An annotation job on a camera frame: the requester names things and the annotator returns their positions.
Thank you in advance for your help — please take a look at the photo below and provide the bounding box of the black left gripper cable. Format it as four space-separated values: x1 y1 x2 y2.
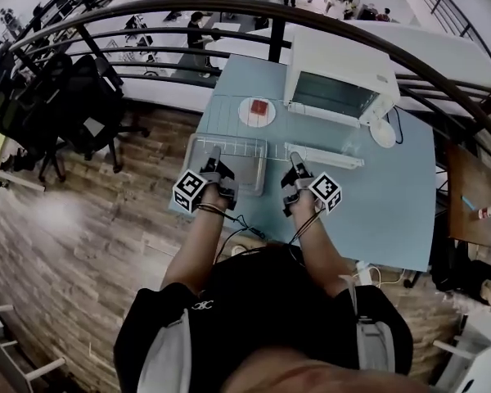
212 213 267 265

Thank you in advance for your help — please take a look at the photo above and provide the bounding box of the person's left hand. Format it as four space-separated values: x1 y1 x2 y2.
198 184 229 215

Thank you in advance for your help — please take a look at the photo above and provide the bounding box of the thin black cable loop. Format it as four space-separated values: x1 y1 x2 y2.
386 105 405 145

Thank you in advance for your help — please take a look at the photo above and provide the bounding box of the white power strip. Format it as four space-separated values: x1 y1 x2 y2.
354 260 376 286

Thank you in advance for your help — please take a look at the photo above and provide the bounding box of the black wrist band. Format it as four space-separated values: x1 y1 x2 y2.
196 202 226 216

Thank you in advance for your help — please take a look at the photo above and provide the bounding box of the black office chair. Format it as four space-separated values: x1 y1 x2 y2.
61 53 151 174
0 53 73 183

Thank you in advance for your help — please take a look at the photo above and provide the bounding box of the white floor cable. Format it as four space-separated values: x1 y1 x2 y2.
351 264 406 288

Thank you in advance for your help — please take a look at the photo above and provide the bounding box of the brown wooden table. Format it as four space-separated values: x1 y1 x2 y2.
445 141 491 250

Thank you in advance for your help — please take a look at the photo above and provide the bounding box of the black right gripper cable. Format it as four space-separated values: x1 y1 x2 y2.
286 210 327 261

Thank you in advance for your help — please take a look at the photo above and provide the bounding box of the white toaster oven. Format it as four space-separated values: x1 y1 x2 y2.
282 26 401 169

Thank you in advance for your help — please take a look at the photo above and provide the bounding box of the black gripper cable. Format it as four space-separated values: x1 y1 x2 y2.
212 213 267 265
286 210 327 261

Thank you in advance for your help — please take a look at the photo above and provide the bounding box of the person's black shirt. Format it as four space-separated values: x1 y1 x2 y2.
113 243 414 393

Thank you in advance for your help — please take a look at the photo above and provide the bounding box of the white round plate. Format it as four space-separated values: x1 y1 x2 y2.
237 96 277 129
369 119 397 149

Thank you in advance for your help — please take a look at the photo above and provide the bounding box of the grey metal baking tray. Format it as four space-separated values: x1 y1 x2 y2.
186 133 269 198

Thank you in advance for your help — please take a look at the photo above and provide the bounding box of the person's left forearm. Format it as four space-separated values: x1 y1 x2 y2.
161 209 226 294

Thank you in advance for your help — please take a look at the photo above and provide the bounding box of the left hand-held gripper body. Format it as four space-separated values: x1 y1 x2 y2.
172 169 239 215

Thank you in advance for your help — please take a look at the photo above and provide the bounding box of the black metal railing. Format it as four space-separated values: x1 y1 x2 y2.
7 0 491 167

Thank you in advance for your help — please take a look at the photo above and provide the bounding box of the person's right hand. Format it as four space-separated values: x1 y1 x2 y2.
292 188 327 220

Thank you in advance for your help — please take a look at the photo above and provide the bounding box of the white wooden shelf frame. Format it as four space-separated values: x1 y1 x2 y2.
0 300 66 393

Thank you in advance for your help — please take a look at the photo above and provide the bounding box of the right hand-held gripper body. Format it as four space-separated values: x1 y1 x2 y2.
281 171 343 217

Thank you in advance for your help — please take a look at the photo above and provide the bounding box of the grey shoulder strap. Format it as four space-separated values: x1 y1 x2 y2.
137 309 191 393
339 275 396 372

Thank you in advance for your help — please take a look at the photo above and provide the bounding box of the person's right forearm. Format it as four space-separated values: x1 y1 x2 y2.
290 215 353 298

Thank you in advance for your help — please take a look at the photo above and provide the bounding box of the wire oven rack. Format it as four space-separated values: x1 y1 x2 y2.
195 93 312 162

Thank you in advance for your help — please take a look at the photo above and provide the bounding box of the black chair with clothes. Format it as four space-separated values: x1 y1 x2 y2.
429 239 491 310

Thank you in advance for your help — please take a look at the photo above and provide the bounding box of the person's chin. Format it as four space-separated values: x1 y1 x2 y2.
224 350 447 393

